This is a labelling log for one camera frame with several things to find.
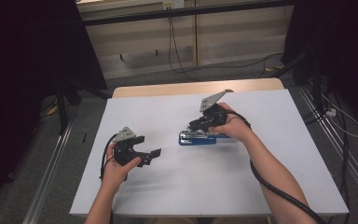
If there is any black thick floor cable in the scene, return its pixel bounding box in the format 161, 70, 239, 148
302, 88, 352, 224

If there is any black metal stand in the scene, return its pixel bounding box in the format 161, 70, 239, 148
55, 77, 113, 135

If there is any aluminium floor rail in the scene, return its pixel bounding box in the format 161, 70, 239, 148
297, 85, 358, 213
21, 119, 75, 224

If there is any left hand-held gripper black cable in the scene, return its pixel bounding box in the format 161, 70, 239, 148
99, 133, 119, 182

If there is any black curtain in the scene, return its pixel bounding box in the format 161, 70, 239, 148
281, 0, 358, 132
0, 0, 108, 216

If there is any blue stapler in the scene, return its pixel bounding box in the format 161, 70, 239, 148
178, 129, 233, 147

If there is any black hanging wall cable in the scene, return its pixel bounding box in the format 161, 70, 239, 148
167, 7, 200, 82

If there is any right hand-held gripper black cable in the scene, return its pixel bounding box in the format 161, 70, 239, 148
227, 109, 328, 224

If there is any white wall socket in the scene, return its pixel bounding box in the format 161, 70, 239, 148
162, 0, 186, 10

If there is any white cable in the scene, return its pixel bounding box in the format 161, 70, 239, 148
321, 92, 358, 139

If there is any person's right hand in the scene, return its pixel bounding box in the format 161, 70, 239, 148
210, 102, 255, 144

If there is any black horizontal metal bar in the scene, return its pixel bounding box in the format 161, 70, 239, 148
81, 0, 296, 28

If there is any white table cover board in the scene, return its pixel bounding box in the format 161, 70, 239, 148
69, 89, 350, 217

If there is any hand-held gripper black cable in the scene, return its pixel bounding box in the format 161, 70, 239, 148
227, 109, 328, 224
99, 133, 119, 182

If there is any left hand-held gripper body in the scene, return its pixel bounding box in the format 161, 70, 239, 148
113, 126, 154, 168

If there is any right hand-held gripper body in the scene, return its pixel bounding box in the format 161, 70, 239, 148
200, 89, 235, 127

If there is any person's left hand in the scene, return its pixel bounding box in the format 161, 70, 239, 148
101, 143, 143, 196

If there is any light wooden table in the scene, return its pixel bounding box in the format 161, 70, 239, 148
111, 77, 285, 99

